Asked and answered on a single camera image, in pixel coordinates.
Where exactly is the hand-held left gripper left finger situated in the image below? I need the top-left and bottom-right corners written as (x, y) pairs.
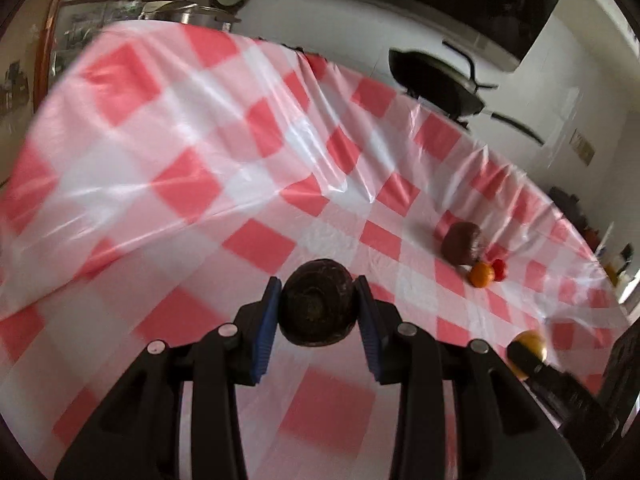
top-left (54, 276), bottom-right (282, 480)

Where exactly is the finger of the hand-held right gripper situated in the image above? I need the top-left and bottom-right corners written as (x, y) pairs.
top-left (507, 340), bottom-right (621, 443)

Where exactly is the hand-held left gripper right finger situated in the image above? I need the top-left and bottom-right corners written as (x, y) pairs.
top-left (356, 275), bottom-right (586, 480)

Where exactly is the dark brown wrinkled fruit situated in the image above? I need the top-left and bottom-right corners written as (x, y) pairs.
top-left (278, 258), bottom-right (360, 347)

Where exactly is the small yellow fruit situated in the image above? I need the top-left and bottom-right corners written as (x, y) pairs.
top-left (509, 330), bottom-right (549, 382)

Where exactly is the small orange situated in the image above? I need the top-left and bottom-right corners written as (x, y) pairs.
top-left (469, 261), bottom-right (496, 289)

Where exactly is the large dark brown fruit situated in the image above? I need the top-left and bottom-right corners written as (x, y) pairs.
top-left (440, 221), bottom-right (485, 267)

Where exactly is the dark countertop object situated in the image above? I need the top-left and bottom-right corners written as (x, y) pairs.
top-left (549, 186), bottom-right (588, 231)

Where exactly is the red white checkered plastic tablecloth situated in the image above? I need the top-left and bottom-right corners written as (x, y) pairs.
top-left (0, 20), bottom-right (631, 480)

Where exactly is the black wok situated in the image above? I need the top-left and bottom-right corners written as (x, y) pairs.
top-left (388, 42), bottom-right (545, 147)

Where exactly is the steel pot with lid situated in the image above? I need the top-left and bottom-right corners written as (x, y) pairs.
top-left (139, 0), bottom-right (241, 33)

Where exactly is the wall socket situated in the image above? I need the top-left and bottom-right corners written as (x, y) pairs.
top-left (571, 130), bottom-right (596, 165)

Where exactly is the wooden door frame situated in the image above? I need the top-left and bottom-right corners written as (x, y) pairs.
top-left (32, 0), bottom-right (78, 111)

